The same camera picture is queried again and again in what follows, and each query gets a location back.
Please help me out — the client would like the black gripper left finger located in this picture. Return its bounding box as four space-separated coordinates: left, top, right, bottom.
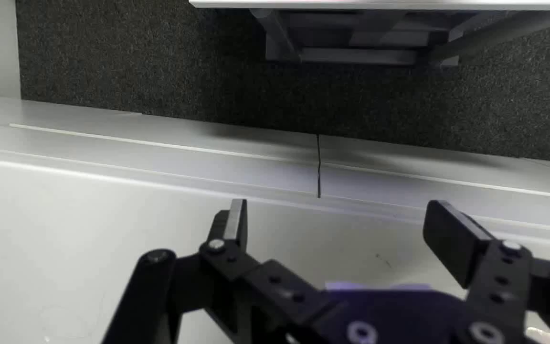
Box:
206 198 248 252

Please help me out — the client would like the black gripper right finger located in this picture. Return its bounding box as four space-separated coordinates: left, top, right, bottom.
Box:
421 200 494 286

